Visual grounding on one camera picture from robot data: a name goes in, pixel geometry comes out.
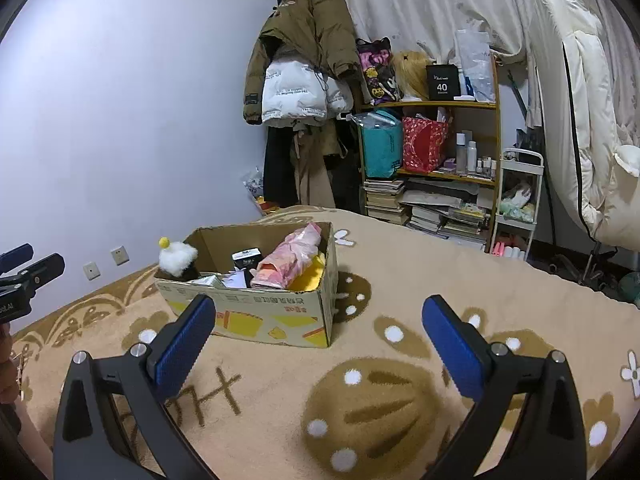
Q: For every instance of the black metal stand legs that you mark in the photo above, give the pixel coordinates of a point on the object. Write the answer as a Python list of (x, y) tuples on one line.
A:
[(582, 267)]

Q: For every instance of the white curtain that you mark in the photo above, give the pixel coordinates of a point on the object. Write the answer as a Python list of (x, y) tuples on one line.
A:
[(425, 0)]

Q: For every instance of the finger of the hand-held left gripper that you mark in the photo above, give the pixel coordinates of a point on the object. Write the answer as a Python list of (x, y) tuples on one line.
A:
[(15, 255), (42, 267)]

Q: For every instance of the white puffer jacket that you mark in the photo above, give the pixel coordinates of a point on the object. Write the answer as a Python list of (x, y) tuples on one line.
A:
[(295, 90)]

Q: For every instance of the teal bag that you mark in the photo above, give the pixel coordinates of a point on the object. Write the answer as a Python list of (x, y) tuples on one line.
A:
[(382, 147)]

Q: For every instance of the white wall socket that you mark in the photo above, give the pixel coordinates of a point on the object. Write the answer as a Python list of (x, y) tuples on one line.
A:
[(91, 271), (119, 255)]

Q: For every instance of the hanging coats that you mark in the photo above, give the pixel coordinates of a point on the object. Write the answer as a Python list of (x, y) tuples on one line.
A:
[(315, 175)]

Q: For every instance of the cartoon print tote bag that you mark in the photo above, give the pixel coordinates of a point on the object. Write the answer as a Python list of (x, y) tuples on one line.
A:
[(380, 72)]

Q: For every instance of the white fluffy pompom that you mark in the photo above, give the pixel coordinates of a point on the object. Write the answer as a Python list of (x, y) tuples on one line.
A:
[(177, 257)]

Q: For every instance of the white trolley cart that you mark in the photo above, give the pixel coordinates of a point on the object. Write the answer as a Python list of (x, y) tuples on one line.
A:
[(517, 200)]

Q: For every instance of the black hanging garment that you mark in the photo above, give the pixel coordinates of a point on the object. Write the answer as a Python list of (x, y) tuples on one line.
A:
[(280, 170)]

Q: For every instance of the printed cardboard box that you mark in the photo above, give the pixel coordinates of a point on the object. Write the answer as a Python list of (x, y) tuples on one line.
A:
[(280, 315)]

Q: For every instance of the blonde wig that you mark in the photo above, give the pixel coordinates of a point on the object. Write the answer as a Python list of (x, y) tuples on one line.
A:
[(411, 77)]

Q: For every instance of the person's left hand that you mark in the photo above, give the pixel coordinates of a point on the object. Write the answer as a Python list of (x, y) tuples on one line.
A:
[(7, 365)]

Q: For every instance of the wooden shelf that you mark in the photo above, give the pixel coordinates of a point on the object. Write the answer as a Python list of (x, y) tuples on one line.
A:
[(495, 160)]

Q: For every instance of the olive puffer jacket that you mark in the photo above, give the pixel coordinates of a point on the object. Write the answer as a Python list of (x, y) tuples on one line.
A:
[(310, 25)]

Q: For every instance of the stack of books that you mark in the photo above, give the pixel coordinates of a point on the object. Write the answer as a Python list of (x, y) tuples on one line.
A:
[(384, 202)]

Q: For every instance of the yellow plush toy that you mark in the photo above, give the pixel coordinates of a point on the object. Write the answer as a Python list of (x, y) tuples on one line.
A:
[(307, 277)]

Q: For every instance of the red patterned bag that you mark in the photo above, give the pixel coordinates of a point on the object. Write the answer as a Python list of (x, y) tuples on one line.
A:
[(425, 145)]

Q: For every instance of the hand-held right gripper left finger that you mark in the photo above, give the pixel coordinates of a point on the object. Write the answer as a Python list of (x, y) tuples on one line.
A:
[(185, 342)]

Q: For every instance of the pile of books and papers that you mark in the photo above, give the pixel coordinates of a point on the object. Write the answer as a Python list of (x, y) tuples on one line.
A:
[(445, 215)]

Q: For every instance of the dark green round object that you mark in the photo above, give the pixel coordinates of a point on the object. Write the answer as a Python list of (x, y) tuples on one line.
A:
[(631, 287)]

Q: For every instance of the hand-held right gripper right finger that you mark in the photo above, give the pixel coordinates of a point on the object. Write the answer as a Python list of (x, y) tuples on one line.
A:
[(455, 345)]

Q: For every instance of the clear plastic bag of toys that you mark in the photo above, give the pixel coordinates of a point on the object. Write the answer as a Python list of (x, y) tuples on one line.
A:
[(257, 192)]

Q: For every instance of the small black box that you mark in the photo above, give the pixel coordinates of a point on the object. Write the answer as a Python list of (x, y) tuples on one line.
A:
[(246, 261)]

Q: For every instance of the black gift box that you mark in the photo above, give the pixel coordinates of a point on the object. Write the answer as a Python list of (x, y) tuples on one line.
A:
[(444, 82)]

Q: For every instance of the pink plush doll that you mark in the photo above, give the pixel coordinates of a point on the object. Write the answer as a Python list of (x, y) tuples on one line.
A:
[(287, 260)]

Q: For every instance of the white duvet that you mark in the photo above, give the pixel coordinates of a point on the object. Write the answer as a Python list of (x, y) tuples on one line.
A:
[(590, 110)]

